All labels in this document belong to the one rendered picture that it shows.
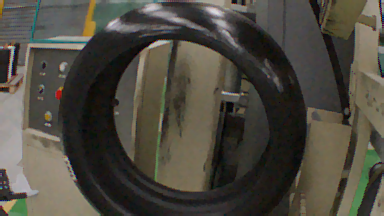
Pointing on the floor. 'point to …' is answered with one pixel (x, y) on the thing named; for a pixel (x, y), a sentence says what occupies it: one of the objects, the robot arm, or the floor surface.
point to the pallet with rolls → (10, 67)
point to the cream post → (190, 114)
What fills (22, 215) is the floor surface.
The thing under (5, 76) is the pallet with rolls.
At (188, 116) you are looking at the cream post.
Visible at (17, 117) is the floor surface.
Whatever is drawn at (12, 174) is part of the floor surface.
